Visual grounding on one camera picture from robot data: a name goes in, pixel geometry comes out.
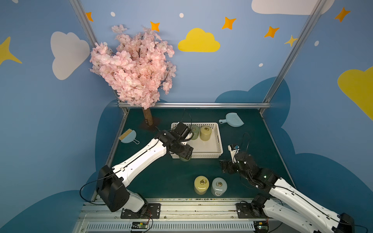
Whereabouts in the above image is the white perforated plastic basket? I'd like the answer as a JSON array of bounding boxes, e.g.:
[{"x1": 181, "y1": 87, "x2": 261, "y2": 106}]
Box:
[{"x1": 187, "y1": 122, "x2": 223, "y2": 159}]

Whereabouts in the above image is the blue grey tea canister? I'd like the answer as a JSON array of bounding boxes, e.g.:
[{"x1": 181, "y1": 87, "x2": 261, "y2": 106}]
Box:
[{"x1": 211, "y1": 177, "x2": 227, "y2": 197}]

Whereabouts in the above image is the dark green tea canister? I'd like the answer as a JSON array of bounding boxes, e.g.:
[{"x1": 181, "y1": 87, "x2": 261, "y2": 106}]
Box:
[{"x1": 179, "y1": 156, "x2": 192, "y2": 162}]

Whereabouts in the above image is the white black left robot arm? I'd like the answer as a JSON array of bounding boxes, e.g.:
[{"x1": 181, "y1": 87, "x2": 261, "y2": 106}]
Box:
[{"x1": 96, "y1": 130, "x2": 193, "y2": 213}]

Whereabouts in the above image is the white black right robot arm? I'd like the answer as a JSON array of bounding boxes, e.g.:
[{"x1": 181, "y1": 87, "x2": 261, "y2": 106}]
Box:
[{"x1": 220, "y1": 145, "x2": 355, "y2": 233}]

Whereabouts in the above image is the yellow green tea canister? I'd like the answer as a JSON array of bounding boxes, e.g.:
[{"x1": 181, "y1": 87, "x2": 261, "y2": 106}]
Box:
[{"x1": 200, "y1": 125, "x2": 212, "y2": 141}]

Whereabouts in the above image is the light blue plastic dustpan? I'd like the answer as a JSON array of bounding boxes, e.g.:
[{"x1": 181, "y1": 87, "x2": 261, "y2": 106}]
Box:
[{"x1": 219, "y1": 113, "x2": 244, "y2": 128}]

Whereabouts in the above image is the blue hand brush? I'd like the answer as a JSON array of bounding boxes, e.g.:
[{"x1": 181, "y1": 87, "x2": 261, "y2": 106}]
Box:
[{"x1": 119, "y1": 129, "x2": 140, "y2": 145}]

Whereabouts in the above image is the pink cherry blossom tree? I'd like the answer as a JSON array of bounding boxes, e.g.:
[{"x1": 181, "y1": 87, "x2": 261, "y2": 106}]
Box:
[{"x1": 90, "y1": 24, "x2": 176, "y2": 125}]

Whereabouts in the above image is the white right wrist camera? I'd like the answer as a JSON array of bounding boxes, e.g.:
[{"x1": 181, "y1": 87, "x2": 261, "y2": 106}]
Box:
[{"x1": 228, "y1": 144, "x2": 240, "y2": 161}]

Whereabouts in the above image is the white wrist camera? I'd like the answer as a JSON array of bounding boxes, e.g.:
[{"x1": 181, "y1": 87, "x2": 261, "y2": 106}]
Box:
[
  {"x1": 173, "y1": 122, "x2": 192, "y2": 141},
  {"x1": 228, "y1": 144, "x2": 240, "y2": 161}
]

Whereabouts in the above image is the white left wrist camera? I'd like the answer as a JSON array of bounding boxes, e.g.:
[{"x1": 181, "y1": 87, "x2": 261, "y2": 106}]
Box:
[{"x1": 173, "y1": 122, "x2": 192, "y2": 141}]

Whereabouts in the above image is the brown tree base plate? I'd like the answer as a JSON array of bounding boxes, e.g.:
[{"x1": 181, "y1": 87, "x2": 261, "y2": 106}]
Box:
[{"x1": 139, "y1": 117, "x2": 161, "y2": 132}]

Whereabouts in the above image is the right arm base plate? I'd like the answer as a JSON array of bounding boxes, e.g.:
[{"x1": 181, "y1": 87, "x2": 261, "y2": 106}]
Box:
[{"x1": 236, "y1": 203, "x2": 268, "y2": 219}]

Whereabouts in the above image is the right side floor rail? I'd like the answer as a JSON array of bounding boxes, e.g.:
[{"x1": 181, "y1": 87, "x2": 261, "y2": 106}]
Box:
[{"x1": 259, "y1": 109, "x2": 296, "y2": 187}]

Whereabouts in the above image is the floor rail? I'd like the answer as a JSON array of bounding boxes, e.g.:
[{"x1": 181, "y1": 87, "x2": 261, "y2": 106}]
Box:
[
  {"x1": 259, "y1": 109, "x2": 296, "y2": 187},
  {"x1": 88, "y1": 102, "x2": 125, "y2": 200}
]

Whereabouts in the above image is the rear aluminium frame rail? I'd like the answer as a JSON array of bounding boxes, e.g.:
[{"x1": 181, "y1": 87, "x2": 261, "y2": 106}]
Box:
[{"x1": 118, "y1": 101, "x2": 271, "y2": 109}]

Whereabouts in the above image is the front aluminium mounting rail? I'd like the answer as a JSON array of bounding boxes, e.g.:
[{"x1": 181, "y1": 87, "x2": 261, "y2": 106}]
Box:
[{"x1": 72, "y1": 198, "x2": 324, "y2": 233}]

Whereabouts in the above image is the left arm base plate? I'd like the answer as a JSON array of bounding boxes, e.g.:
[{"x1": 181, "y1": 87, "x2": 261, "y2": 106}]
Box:
[{"x1": 120, "y1": 203, "x2": 161, "y2": 219}]

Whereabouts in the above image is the left side floor rail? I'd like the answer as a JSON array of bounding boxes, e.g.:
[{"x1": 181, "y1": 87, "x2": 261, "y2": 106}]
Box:
[{"x1": 88, "y1": 102, "x2": 125, "y2": 200}]

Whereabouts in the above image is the left aluminium frame post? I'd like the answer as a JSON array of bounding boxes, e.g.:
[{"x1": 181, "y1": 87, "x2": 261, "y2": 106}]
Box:
[{"x1": 69, "y1": 0, "x2": 129, "y2": 114}]

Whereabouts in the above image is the aluminium frame post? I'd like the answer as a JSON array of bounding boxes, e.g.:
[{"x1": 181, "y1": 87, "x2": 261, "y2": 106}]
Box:
[
  {"x1": 69, "y1": 0, "x2": 129, "y2": 114},
  {"x1": 259, "y1": 0, "x2": 334, "y2": 115}
]

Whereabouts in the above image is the right aluminium frame post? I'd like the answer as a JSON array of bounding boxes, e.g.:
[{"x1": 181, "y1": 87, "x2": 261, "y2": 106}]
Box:
[{"x1": 259, "y1": 0, "x2": 334, "y2": 115}]

